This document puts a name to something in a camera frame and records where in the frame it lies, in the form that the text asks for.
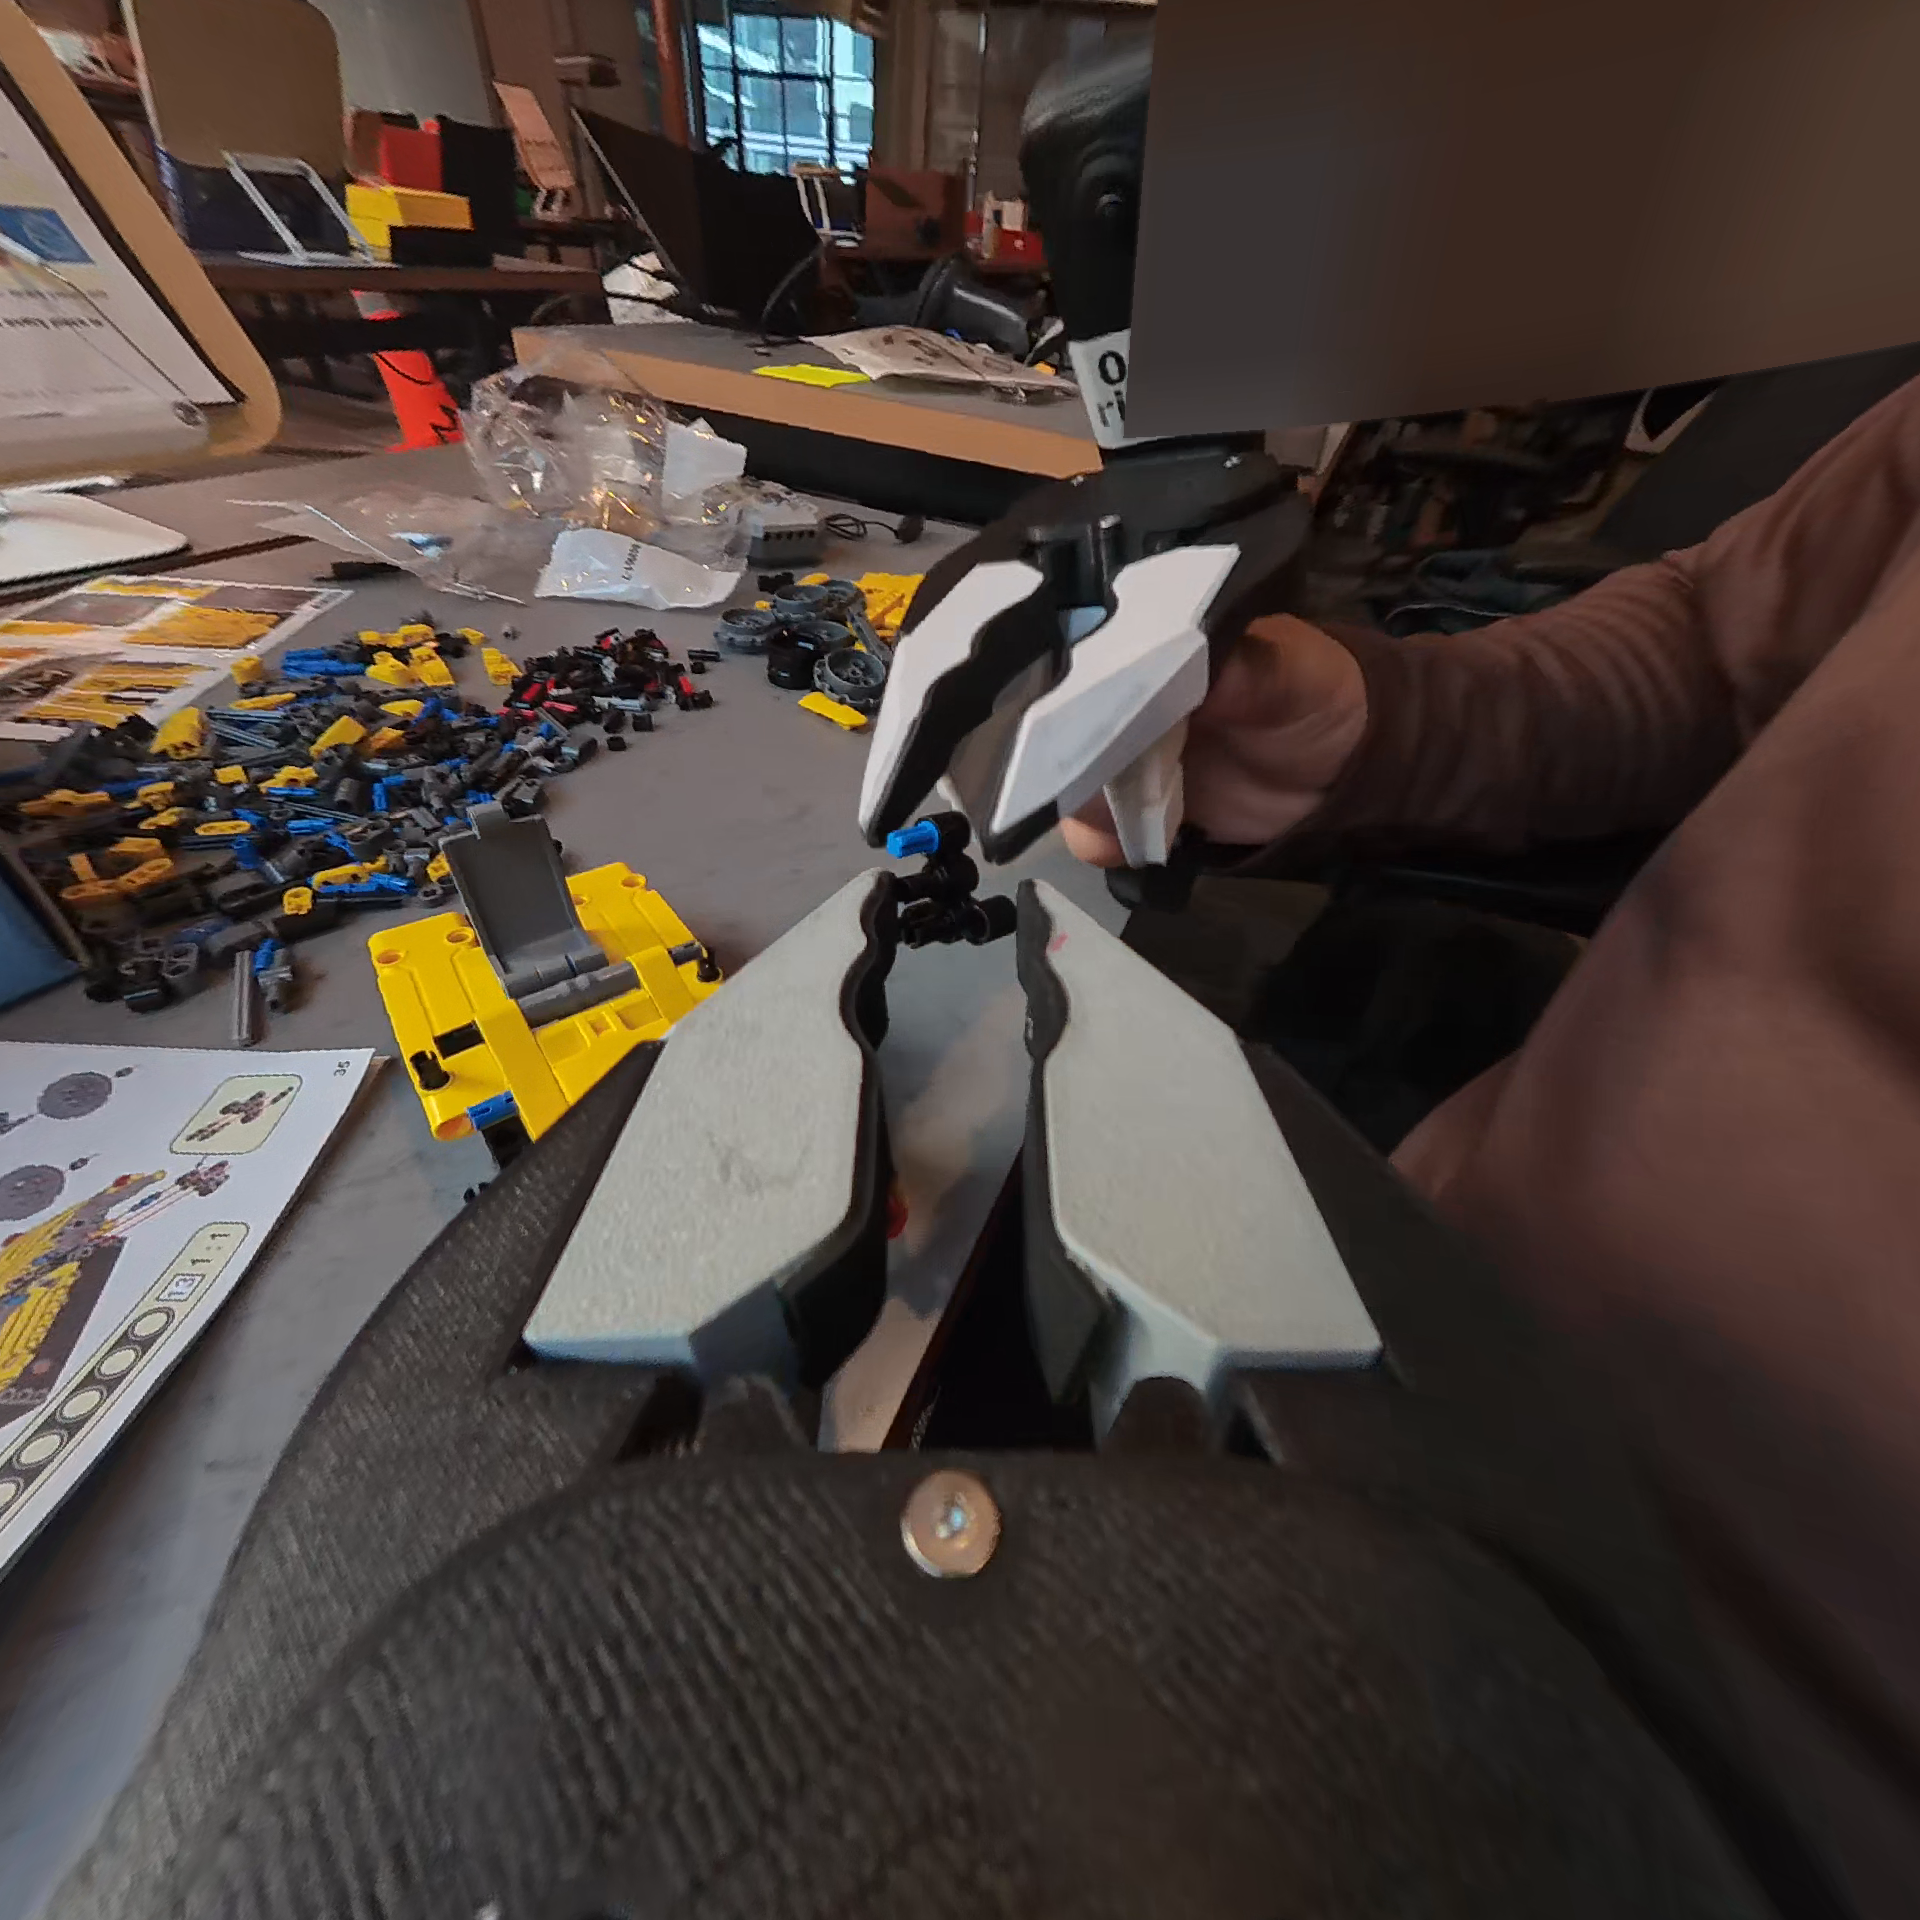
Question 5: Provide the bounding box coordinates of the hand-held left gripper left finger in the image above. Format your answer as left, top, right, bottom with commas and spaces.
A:
519, 866, 899, 1391

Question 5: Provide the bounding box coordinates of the pile of loose building pieces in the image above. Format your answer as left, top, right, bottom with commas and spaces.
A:
0, 607, 721, 1045

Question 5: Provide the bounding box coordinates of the blue cardboard box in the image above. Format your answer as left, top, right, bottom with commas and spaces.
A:
0, 862, 92, 1011

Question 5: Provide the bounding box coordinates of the yellow printed leaflet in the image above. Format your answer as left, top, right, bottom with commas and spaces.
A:
0, 575, 354, 738

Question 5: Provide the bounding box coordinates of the person's right hand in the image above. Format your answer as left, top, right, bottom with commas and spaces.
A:
1173, 614, 1372, 851

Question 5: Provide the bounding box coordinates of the stack of coloured bins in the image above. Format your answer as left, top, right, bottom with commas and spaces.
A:
341, 113, 519, 273

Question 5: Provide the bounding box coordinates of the wooden edged table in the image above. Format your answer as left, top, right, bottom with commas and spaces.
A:
516, 323, 1112, 521

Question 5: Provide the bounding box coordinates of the black and blue pin connector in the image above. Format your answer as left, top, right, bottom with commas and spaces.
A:
884, 820, 1022, 954

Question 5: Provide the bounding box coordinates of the yellow toy vehicle model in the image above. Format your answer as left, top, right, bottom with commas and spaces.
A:
365, 802, 726, 1189

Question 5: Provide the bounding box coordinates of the open instruction booklet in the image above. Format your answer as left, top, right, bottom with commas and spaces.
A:
0, 1039, 389, 1579

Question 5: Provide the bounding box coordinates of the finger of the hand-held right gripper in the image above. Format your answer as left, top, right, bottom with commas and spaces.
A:
854, 553, 1060, 851
977, 542, 1248, 869

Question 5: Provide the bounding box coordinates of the orange traffic cone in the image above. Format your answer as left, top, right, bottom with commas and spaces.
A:
352, 288, 467, 451

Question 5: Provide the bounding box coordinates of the wooden sign board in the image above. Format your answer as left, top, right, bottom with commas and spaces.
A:
0, 0, 281, 482

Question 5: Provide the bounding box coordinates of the printed paper sheet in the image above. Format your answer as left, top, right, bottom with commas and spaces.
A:
815, 326, 1074, 405

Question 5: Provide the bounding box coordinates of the person's right forearm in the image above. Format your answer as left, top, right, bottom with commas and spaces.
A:
1319, 375, 1920, 859

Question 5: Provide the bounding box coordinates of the pile of grey wheel pieces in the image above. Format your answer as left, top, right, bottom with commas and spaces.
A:
715, 572, 924, 733

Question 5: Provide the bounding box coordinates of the white flat stand base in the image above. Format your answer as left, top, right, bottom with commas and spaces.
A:
0, 487, 189, 588

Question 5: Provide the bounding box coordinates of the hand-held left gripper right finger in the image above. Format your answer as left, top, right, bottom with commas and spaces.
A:
1015, 877, 1385, 1447

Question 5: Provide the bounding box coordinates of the paned window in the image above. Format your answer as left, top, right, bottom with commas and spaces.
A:
696, 5, 879, 187

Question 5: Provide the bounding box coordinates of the crumpled clear plastic bag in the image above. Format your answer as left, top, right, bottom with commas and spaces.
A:
463, 366, 751, 558

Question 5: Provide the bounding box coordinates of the dark wooden workbench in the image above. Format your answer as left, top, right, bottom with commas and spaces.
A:
194, 254, 610, 392

